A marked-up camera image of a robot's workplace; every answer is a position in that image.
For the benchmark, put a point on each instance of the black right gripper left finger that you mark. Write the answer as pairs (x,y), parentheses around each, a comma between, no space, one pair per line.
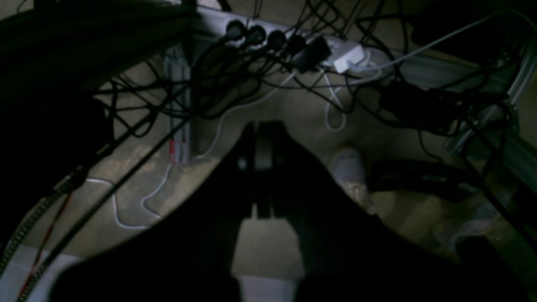
(190,251)

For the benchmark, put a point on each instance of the aluminium frame rail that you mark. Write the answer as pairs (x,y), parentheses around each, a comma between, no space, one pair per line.
(177,69)

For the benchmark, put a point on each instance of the white power adapter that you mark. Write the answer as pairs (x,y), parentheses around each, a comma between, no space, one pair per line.
(346,55)

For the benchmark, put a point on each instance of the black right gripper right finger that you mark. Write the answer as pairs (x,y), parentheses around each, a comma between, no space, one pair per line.
(349,255)

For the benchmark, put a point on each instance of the white power strip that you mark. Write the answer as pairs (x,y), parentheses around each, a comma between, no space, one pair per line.
(212,24)

